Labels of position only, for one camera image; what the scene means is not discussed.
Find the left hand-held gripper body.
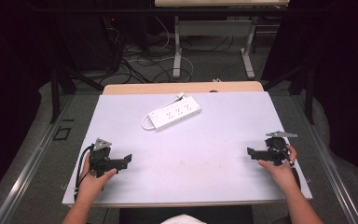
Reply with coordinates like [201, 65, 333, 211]
[88, 137, 117, 178]

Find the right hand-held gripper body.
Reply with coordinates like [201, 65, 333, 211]
[264, 130, 298, 167]

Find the person's right hand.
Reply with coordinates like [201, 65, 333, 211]
[257, 144, 300, 194]

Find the person's left hand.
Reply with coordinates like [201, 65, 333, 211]
[75, 152, 118, 206]

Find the white table cover board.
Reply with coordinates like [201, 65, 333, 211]
[62, 91, 313, 206]

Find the black metal stand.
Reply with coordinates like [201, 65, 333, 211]
[262, 60, 317, 126]
[49, 60, 105, 124]

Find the white power strip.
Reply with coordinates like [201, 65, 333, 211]
[146, 95, 202, 132]

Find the person's white clothing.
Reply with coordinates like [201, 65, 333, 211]
[160, 213, 207, 224]

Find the black computer tower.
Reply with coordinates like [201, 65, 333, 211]
[57, 12, 124, 73]

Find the white desk with metal legs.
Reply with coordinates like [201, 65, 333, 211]
[154, 0, 291, 80]

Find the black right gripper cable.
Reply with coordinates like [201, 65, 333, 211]
[272, 142, 302, 189]

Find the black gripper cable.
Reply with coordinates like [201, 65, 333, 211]
[74, 144, 95, 202]
[272, 142, 302, 189]

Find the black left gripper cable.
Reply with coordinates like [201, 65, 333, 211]
[74, 144, 95, 202]

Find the black rectangular floor frame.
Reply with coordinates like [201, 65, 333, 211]
[52, 126, 73, 142]

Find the aluminium floor rail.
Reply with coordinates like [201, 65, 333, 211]
[0, 94, 74, 224]
[290, 92, 358, 224]

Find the white power strip cable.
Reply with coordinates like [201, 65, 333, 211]
[141, 91, 186, 131]

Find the tangle of black floor cables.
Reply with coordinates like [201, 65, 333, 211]
[99, 18, 194, 85]

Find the white floor cable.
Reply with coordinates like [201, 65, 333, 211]
[125, 15, 195, 82]

